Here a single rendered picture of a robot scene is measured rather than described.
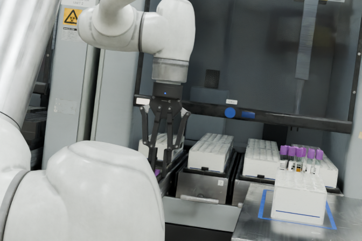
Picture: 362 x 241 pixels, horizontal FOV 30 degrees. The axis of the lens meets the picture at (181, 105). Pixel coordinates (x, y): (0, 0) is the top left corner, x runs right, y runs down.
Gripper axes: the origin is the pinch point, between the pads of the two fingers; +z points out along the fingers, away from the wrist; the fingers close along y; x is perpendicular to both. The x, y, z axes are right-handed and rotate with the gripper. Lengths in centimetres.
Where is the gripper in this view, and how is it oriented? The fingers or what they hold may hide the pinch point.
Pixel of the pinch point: (159, 162)
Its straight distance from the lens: 171.5
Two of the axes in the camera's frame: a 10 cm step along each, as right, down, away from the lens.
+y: -9.9, -1.2, 1.1
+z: -1.2, 9.9, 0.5
